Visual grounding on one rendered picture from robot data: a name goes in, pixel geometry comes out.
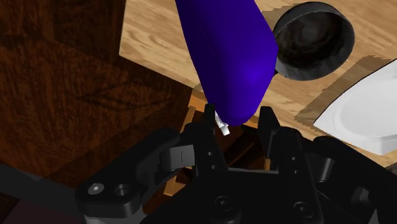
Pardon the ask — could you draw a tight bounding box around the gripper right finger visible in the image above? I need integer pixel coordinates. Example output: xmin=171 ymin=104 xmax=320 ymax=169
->
xmin=257 ymin=106 xmax=397 ymax=224

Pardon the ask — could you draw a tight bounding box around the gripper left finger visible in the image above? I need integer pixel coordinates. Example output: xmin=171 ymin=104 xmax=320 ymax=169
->
xmin=75 ymin=104 xmax=229 ymax=220

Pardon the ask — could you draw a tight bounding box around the white plate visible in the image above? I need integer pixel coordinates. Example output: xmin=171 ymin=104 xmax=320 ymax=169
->
xmin=312 ymin=58 xmax=397 ymax=156

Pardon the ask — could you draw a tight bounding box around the blue bottle with white nozzle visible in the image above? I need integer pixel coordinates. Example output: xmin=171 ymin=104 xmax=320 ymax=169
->
xmin=174 ymin=0 xmax=279 ymax=136

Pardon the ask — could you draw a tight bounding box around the black bowl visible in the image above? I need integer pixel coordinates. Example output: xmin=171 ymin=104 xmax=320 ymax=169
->
xmin=272 ymin=1 xmax=356 ymax=81

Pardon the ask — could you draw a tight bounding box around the light wooden table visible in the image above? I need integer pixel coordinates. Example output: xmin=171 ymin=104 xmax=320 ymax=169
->
xmin=119 ymin=0 xmax=397 ymax=198

